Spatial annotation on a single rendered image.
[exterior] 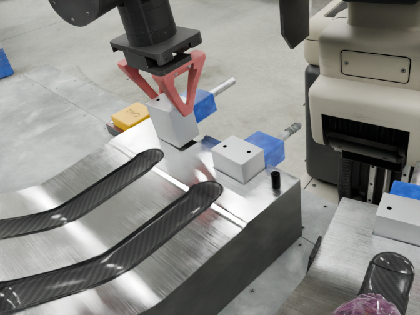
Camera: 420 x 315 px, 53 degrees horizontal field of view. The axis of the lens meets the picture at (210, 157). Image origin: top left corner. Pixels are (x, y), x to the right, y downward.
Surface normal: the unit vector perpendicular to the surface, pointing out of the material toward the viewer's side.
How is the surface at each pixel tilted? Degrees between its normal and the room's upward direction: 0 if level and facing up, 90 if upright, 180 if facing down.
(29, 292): 28
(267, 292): 0
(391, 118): 98
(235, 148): 0
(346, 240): 0
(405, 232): 90
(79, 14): 92
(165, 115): 93
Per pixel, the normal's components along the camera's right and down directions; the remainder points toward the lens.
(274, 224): 0.67, 0.35
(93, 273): 0.18, -0.89
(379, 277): 0.00, -0.75
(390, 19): -0.55, 0.66
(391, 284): -0.19, -0.81
